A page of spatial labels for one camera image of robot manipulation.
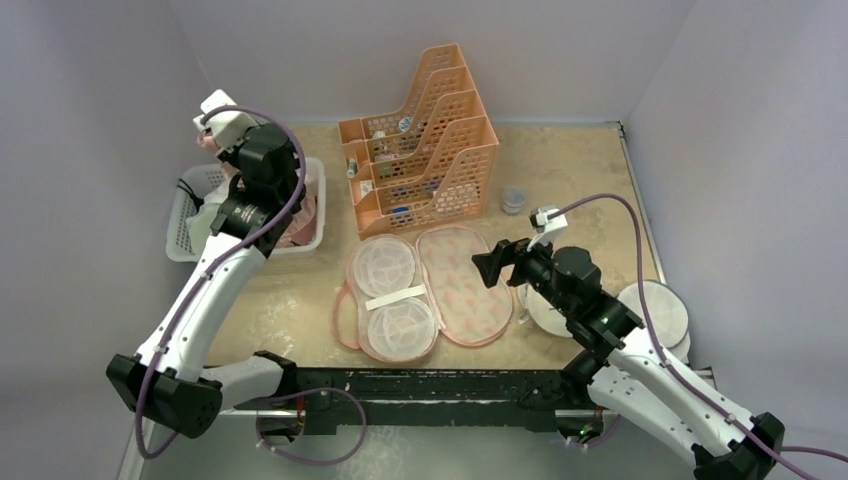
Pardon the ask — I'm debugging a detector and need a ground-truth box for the white plastic basket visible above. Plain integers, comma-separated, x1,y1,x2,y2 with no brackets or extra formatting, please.
165,157,327,263

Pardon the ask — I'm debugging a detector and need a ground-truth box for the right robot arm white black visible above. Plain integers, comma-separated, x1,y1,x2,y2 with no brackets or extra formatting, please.
472,239,785,479

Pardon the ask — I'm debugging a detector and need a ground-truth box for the floral mesh laundry bag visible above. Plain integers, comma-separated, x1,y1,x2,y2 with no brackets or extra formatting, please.
330,224,513,365

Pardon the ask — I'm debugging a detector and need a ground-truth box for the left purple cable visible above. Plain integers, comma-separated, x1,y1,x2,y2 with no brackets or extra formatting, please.
134,105,308,460

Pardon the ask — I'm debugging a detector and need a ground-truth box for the white round bag near edge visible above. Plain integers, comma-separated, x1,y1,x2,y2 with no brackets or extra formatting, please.
617,280,691,364

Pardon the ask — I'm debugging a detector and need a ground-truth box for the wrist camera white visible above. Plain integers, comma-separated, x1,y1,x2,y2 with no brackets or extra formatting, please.
527,205,568,251
193,89,259,152

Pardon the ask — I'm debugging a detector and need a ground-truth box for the orange file organizer rack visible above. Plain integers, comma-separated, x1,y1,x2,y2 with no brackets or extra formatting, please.
338,44,499,240

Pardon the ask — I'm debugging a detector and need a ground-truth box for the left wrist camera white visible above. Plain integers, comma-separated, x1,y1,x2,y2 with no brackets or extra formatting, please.
193,89,259,152

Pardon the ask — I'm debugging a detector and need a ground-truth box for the satin pink lace bra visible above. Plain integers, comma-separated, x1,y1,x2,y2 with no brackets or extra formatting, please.
198,163,318,249

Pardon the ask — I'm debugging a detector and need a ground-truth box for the white round mesh laundry bag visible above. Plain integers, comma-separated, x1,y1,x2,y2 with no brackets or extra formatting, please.
517,284,572,338

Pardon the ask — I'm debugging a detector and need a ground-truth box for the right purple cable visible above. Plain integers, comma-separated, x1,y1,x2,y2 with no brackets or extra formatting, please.
546,193,848,480

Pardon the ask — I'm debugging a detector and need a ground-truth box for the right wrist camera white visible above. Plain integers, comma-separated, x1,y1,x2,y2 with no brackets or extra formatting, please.
527,205,568,251

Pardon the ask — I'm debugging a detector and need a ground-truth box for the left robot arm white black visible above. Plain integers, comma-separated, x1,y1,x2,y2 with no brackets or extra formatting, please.
106,123,307,438

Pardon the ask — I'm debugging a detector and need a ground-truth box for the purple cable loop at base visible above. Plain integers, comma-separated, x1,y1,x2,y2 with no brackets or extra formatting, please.
254,387,368,468

